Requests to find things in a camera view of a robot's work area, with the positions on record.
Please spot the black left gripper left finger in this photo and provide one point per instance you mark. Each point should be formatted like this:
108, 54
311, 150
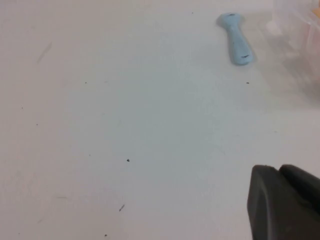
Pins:
270, 215

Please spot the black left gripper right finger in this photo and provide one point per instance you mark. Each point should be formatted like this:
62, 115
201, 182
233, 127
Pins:
302, 185

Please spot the clear plastic egg box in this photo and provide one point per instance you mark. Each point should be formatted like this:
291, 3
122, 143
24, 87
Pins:
297, 37

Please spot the orange plastic egg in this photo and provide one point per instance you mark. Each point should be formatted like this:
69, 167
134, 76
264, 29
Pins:
317, 11

